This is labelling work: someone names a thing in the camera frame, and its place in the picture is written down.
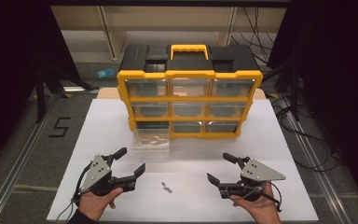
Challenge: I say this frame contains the black metal stand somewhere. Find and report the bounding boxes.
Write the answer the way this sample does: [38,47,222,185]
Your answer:
[262,59,303,122]
[34,60,101,124]

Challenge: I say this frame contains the pale small parts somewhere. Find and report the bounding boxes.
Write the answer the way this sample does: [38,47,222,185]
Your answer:
[141,135,169,147]

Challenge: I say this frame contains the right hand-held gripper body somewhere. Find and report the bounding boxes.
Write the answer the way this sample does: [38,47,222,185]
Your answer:
[218,157,287,201]

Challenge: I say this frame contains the left hand-held gripper cable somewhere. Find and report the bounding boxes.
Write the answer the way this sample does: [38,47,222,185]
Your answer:
[55,162,91,223]

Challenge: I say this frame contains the clear plastic drawer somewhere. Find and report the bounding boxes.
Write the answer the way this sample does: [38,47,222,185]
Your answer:
[132,128,172,154]

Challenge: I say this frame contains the grid of clear cabinet drawers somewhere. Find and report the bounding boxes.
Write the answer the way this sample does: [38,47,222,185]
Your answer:
[125,77,256,134]

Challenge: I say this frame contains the person's left hand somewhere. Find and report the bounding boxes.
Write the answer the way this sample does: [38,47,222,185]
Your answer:
[77,187,124,221]

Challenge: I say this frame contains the aluminium floor rail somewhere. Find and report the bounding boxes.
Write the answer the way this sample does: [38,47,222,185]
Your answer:
[0,92,63,224]
[278,97,355,224]

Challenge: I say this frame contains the yellow black organizer cabinet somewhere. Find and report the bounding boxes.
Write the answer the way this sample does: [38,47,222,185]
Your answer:
[117,44,264,140]

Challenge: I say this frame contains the small blue object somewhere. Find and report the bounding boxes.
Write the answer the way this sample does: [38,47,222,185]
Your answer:
[97,68,116,79]

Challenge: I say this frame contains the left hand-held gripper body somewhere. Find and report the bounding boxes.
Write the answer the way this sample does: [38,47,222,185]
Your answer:
[78,154,137,197]

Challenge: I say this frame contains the black hanging cables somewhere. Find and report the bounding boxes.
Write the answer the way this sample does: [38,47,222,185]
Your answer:
[230,7,276,64]

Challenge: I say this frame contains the white shelf unit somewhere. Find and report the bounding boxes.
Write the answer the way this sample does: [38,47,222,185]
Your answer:
[50,5,287,63]

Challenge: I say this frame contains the person's left dark sleeve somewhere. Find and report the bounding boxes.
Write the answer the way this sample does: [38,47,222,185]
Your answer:
[67,208,99,224]

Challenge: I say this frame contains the white bar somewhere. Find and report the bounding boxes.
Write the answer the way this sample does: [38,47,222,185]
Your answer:
[62,86,87,93]

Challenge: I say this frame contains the person's right hand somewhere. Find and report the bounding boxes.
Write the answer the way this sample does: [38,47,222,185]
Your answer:
[229,183,282,224]

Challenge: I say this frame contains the black floor cables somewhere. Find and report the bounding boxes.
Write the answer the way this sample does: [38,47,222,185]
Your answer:
[273,95,345,173]

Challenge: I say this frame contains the right hand-held gripper cable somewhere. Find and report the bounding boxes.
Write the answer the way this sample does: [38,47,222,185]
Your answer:
[255,182,283,214]

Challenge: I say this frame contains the hand-held gripper cable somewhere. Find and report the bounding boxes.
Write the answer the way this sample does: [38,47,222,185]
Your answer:
[255,182,283,214]
[55,162,91,223]

